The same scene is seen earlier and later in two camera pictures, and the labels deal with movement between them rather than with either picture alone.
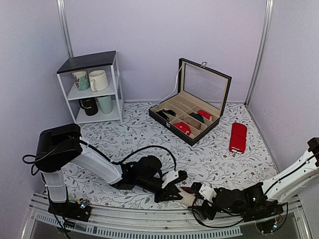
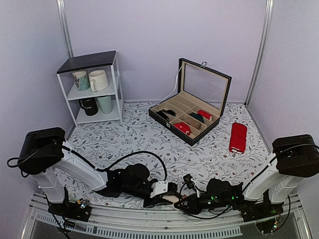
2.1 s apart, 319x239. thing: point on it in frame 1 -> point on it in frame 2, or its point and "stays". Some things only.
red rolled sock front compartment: x=183 y=127 stays
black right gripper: x=204 y=210 -> x=194 y=209
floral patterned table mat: x=231 y=152 stays
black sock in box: x=163 y=113 stays
